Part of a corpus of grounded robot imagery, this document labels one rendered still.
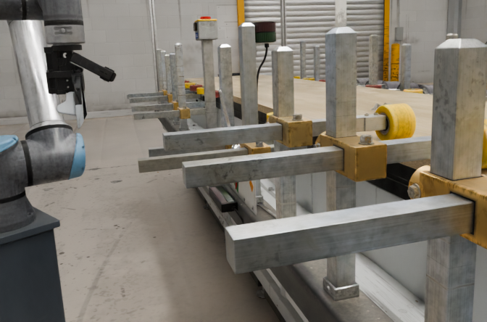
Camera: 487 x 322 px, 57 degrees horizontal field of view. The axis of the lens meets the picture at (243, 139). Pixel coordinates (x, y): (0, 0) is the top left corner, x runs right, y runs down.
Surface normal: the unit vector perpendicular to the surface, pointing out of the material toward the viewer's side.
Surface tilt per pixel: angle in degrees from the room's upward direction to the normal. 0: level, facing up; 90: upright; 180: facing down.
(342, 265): 90
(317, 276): 0
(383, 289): 0
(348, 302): 0
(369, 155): 90
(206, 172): 90
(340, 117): 90
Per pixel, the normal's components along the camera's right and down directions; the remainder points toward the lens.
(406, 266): -0.96, 0.09
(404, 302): -0.04, -0.98
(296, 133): 0.28, 0.18
